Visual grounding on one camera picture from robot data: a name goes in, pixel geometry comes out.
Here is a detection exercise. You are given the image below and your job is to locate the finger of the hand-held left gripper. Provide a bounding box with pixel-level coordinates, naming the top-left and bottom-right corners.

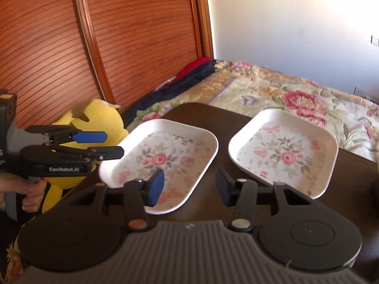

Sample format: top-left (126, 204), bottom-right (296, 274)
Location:
top-left (25, 125), bottom-right (108, 145)
top-left (50, 146), bottom-right (125, 166)

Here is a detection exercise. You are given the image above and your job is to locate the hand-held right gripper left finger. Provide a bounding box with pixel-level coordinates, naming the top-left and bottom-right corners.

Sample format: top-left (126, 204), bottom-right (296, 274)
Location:
top-left (70, 169), bottom-right (165, 232)

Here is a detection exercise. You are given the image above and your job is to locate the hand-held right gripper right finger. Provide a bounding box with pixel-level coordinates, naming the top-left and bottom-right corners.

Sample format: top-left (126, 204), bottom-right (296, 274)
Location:
top-left (216, 169), bottom-right (312, 233)

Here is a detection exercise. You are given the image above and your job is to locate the white floral plate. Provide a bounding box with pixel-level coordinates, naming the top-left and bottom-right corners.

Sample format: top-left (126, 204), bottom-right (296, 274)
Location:
top-left (98, 118), bottom-right (220, 216)
top-left (228, 108), bottom-right (339, 200)

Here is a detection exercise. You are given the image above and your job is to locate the person's left hand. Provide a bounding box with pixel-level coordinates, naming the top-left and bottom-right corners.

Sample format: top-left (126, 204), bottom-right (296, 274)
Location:
top-left (0, 173), bottom-right (48, 214)

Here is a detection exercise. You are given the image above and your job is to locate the yellow plush toy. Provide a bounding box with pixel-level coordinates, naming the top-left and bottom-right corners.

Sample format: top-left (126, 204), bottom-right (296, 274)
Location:
top-left (41, 98), bottom-right (129, 213)

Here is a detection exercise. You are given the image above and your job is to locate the floral patterned cloth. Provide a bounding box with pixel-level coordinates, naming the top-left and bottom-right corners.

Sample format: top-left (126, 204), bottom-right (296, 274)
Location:
top-left (5, 233), bottom-right (25, 276)

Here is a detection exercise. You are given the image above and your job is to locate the floral bedspread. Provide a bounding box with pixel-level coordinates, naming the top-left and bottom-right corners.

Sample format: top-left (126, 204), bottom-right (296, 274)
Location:
top-left (127, 59), bottom-right (379, 164)

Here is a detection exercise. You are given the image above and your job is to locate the wooden slatted wardrobe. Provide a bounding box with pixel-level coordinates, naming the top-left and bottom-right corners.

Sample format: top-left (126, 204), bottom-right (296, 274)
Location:
top-left (0, 0), bottom-right (214, 128)

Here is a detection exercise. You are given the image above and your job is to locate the red knitted cloth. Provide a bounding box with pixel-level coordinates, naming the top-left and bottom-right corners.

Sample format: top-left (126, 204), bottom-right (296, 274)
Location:
top-left (177, 57), bottom-right (214, 78)

